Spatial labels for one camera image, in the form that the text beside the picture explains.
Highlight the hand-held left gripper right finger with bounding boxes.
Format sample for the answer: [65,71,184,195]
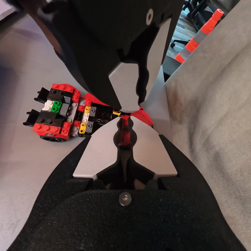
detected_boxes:
[130,115,178,176]

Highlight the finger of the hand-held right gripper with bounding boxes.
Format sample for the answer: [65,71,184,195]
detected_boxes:
[137,18,173,105]
[108,62,142,113]

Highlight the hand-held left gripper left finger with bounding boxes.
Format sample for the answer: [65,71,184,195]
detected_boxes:
[73,117,121,180]

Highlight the red toy brick car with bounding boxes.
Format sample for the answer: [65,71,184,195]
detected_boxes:
[23,83,154,143]

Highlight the grey desk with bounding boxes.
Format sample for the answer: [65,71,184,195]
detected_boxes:
[0,4,171,251]

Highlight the person's right hand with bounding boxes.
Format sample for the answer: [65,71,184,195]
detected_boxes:
[22,4,65,59]

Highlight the black office chair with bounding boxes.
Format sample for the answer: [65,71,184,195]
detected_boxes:
[182,0,213,33]
[170,39,189,49]

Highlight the black floor mat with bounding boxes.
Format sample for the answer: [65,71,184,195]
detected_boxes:
[163,56,184,76]

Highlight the orange traffic cone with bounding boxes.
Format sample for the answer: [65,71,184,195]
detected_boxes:
[174,9,224,63]

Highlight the person's beige trousers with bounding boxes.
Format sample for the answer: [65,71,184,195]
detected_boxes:
[164,0,251,251]

